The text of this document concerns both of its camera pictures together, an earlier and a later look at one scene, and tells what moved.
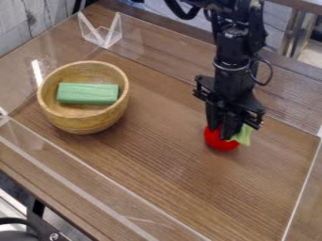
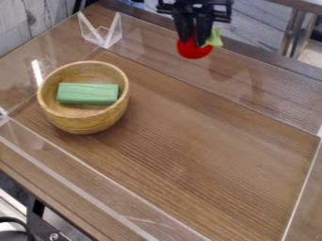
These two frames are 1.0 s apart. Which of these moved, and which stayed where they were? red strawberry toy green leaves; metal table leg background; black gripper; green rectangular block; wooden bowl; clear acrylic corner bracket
Moved: red strawberry toy green leaves; black gripper
Stayed: metal table leg background; wooden bowl; clear acrylic corner bracket; green rectangular block
